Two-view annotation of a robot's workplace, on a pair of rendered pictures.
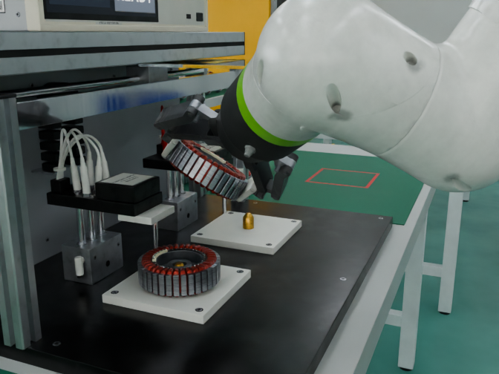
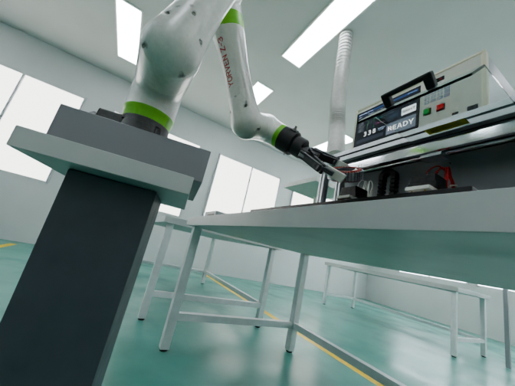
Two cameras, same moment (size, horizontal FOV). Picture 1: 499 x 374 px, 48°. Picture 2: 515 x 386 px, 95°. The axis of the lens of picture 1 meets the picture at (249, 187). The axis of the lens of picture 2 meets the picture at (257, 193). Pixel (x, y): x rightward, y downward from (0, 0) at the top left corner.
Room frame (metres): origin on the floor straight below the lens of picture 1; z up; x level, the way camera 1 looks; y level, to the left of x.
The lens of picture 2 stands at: (1.01, -0.68, 0.62)
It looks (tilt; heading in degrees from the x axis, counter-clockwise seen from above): 14 degrees up; 130
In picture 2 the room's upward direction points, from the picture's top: 13 degrees clockwise
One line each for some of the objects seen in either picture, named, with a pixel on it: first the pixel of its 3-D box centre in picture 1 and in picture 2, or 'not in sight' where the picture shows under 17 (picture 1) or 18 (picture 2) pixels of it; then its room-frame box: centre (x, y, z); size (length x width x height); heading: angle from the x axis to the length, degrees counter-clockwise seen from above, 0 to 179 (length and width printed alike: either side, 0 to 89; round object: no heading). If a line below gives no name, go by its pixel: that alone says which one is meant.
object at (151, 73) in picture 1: (147, 73); (434, 153); (0.98, 0.17, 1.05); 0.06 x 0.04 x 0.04; 157
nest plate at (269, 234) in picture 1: (248, 230); not in sight; (0.94, 0.00, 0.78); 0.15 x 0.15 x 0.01; 67
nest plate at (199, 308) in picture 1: (180, 285); not in sight; (0.72, 0.10, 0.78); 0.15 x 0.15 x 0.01; 67
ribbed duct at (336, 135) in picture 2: not in sight; (341, 89); (0.14, 1.29, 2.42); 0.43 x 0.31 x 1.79; 157
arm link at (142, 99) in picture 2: not in sight; (157, 93); (0.38, -0.45, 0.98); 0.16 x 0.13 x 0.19; 159
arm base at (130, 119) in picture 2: not in sight; (120, 129); (0.33, -0.48, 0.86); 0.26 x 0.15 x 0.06; 51
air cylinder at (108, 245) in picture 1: (93, 255); not in sight; (0.77, 0.23, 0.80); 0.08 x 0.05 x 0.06; 157
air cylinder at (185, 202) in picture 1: (176, 209); not in sight; (1.00, 0.14, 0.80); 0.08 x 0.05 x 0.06; 157
